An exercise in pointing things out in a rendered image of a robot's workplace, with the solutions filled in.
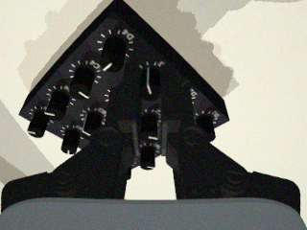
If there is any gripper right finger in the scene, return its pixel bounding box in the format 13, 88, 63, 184
160, 62, 300, 214

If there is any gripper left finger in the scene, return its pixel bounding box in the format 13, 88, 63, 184
1, 62, 142, 213

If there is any black knob box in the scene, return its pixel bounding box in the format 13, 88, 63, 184
18, 0, 230, 180

